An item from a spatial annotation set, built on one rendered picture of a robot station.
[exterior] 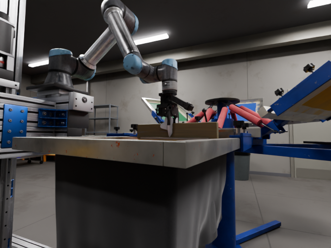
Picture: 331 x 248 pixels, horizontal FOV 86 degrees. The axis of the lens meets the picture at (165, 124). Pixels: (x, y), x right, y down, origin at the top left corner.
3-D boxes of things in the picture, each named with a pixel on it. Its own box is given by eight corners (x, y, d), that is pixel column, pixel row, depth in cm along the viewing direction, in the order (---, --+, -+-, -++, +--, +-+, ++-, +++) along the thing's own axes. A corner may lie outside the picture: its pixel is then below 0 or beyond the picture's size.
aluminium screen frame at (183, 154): (185, 169, 25) (185, 141, 25) (11, 149, 55) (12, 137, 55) (249, 144, 92) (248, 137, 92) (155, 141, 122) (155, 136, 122)
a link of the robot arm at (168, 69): (164, 65, 92) (180, 62, 88) (164, 86, 91) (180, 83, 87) (157, 59, 85) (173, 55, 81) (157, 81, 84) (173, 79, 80)
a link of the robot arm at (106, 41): (61, 65, 113) (118, -5, 94) (82, 72, 127) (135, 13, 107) (67, 79, 110) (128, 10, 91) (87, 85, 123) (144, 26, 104)
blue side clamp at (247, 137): (243, 151, 66) (243, 132, 66) (229, 151, 68) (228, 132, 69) (251, 147, 91) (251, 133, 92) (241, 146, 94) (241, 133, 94)
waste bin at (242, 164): (250, 177, 430) (249, 150, 434) (251, 182, 384) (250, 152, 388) (228, 175, 451) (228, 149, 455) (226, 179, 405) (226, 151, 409)
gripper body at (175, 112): (164, 118, 90) (164, 94, 91) (180, 117, 86) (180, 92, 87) (156, 116, 84) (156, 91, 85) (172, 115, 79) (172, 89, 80)
